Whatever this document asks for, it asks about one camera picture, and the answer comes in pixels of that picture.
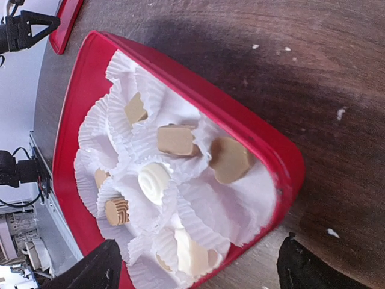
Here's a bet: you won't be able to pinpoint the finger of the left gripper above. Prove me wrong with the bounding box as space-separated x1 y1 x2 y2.
4 10 60 52

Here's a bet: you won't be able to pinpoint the white paper cups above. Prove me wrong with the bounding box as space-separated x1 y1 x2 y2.
74 50 277 288

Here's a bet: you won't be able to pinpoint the red chocolate box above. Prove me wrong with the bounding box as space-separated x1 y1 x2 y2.
52 31 305 288

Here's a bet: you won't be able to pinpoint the tan round chocolate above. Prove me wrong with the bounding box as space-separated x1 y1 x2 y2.
156 243 223 276
105 197 129 226
94 169 110 189

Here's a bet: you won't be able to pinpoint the white oval chocolate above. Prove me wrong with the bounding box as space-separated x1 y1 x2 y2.
138 163 170 205
174 229 198 276

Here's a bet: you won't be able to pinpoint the red box lid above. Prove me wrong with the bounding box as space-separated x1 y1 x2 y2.
49 0 84 55

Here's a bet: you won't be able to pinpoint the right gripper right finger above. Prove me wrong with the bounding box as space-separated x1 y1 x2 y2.
277 232 367 289

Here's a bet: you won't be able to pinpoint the tan square chocolate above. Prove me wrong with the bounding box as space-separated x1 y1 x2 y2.
124 92 148 126

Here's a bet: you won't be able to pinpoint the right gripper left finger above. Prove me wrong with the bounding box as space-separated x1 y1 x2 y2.
42 239 122 289

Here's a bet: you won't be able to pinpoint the tan ridged chocolate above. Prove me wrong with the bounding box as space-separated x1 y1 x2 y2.
156 124 200 157

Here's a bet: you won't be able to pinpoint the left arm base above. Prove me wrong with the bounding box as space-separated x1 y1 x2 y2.
1 146 51 198

